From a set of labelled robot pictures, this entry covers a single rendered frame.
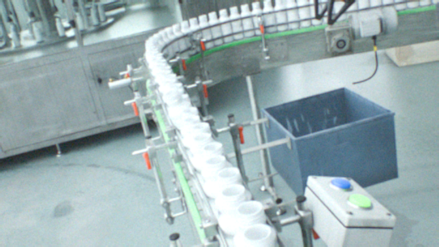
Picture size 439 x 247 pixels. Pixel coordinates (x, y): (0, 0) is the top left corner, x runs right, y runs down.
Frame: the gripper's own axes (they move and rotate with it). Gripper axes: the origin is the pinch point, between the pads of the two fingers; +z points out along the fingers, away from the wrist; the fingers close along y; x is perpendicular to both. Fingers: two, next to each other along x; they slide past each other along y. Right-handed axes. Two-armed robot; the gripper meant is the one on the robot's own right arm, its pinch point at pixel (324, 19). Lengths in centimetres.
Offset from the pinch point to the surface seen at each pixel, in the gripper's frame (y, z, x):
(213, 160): 35, 26, -32
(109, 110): -296, 138, -1
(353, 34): -101, 9, 76
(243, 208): 52, 25, -32
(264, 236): 59, 25, -32
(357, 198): 54, 20, -16
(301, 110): -36, 34, 24
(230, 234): 51, 30, -32
